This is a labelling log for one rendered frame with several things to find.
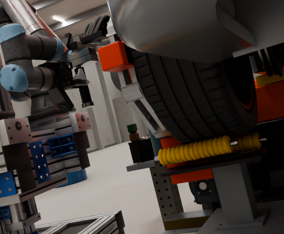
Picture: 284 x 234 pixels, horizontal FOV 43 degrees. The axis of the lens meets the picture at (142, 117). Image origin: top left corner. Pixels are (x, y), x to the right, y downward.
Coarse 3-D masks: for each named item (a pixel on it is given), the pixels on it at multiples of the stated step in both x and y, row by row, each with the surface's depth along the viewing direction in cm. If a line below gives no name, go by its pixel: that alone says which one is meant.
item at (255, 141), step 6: (234, 138) 124; (240, 138) 123; (246, 138) 122; (252, 138) 121; (258, 138) 122; (264, 138) 121; (240, 144) 122; (246, 144) 121; (252, 144) 121; (258, 144) 120; (234, 150) 124; (240, 150) 124; (216, 156) 128
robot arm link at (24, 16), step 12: (0, 0) 119; (12, 0) 117; (24, 0) 119; (12, 12) 116; (24, 12) 116; (24, 24) 114; (36, 24) 115; (48, 36) 115; (48, 48) 112; (60, 48) 117; (48, 60) 117
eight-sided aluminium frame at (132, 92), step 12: (108, 24) 115; (108, 36) 113; (120, 72) 113; (132, 72) 111; (132, 84) 111; (132, 96) 112; (144, 96) 112; (144, 108) 120; (144, 120) 120; (156, 120) 119; (156, 132) 124; (168, 132) 123
